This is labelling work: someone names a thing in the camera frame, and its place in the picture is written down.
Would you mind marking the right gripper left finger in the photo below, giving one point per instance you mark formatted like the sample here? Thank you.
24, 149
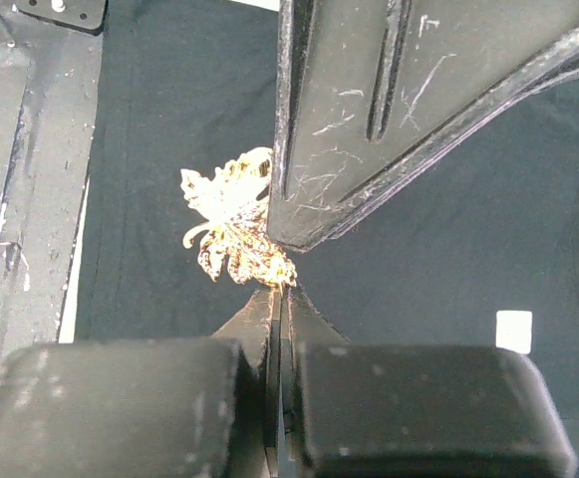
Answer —
253, 446

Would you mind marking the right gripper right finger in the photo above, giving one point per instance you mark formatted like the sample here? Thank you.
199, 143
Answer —
313, 412

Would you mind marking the white paper label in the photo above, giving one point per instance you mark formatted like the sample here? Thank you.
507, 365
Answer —
513, 331

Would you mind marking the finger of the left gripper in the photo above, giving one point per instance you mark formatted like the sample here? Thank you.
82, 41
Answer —
371, 94

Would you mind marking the red gold brooch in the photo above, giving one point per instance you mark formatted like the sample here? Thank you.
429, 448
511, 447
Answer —
233, 237

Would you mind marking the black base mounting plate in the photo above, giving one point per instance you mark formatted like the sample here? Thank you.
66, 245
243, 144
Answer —
48, 103

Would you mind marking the black t-shirt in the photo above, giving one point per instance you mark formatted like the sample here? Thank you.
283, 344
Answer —
492, 228

